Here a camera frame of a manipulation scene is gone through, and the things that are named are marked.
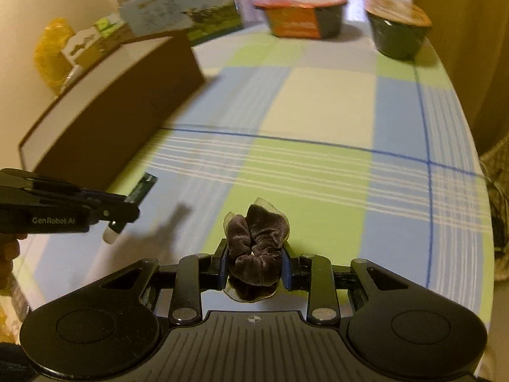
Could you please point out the long brown cardboard box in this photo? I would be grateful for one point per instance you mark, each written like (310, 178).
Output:
(119, 107)

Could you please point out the checked tablecloth desktop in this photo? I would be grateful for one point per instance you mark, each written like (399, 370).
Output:
(318, 167)

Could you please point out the small green white box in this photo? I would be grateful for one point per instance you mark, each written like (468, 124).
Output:
(102, 28)
(113, 20)

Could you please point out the tan box with white cutout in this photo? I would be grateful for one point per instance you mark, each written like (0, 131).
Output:
(85, 53)

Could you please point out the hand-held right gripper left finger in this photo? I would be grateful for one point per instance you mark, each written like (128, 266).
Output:
(216, 270)

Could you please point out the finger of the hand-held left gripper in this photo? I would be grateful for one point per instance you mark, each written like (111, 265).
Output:
(59, 191)
(119, 211)

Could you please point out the yellow curtain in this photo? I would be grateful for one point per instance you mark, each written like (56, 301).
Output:
(469, 47)

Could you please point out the dark blue clothing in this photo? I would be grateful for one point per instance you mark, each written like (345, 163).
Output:
(14, 366)

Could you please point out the beige quilted cushion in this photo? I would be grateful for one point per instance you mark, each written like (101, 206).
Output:
(497, 167)

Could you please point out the dark thin packet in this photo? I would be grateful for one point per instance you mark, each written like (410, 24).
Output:
(143, 189)

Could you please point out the plain cardboard box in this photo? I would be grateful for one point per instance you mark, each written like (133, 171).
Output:
(119, 39)

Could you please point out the yellow plastic bag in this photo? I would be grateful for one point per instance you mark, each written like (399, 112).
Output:
(49, 55)

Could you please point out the blue milk carton case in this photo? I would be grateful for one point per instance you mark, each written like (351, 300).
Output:
(167, 8)

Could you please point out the person's left hand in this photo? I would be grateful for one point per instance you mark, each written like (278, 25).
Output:
(8, 258)

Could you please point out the brown velvet scrunchie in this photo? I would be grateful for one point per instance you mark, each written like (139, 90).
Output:
(254, 246)

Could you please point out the round instant meal bowl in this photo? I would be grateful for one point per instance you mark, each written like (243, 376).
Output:
(397, 34)

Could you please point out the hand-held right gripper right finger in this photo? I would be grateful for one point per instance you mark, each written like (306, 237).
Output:
(294, 274)

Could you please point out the oblong instant meal bowl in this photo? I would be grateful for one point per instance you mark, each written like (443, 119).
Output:
(302, 18)

